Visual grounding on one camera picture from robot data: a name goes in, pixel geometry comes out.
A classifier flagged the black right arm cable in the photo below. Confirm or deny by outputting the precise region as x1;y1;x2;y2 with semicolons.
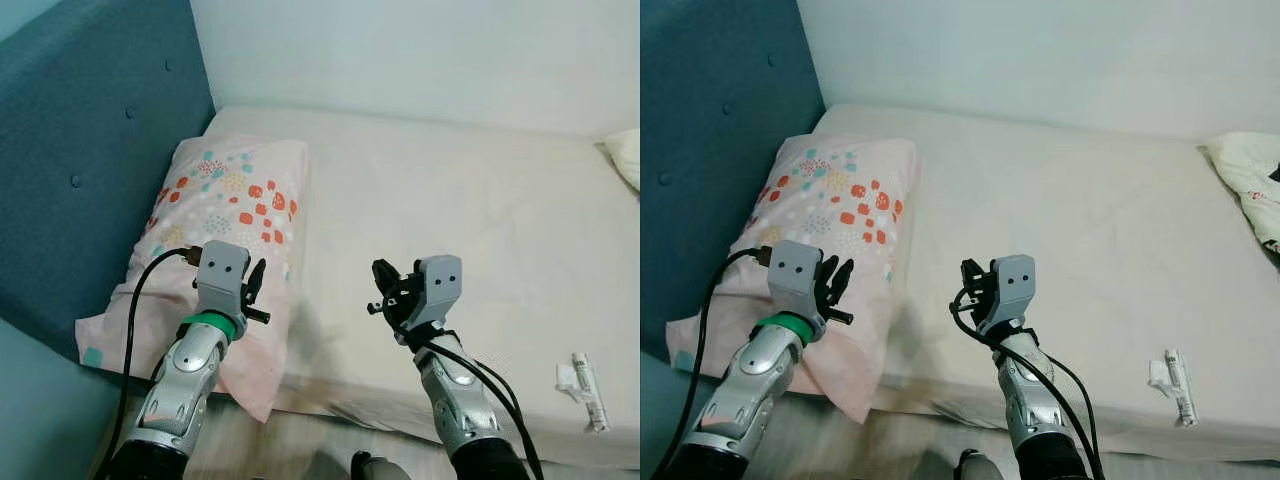
950;290;1106;480
385;300;546;480

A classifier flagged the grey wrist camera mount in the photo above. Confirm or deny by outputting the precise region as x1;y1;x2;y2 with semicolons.
412;255;463;326
985;254;1036;326
768;240;826;321
195;240;251;316

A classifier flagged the cream Kuromi print blanket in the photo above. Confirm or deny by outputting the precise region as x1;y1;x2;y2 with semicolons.
598;128;641;193
1200;130;1280;271

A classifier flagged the white wrapper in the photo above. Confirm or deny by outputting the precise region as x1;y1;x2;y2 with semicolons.
556;352;611;434
1148;348;1199;429

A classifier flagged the silver right robot leg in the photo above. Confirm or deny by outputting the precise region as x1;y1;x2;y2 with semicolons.
955;448;1011;480
350;450;411;480

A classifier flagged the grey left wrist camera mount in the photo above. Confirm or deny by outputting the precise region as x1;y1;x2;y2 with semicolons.
195;240;251;316
768;240;826;321

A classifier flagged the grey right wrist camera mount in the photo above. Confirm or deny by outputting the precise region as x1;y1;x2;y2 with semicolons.
412;255;463;326
985;254;1036;326

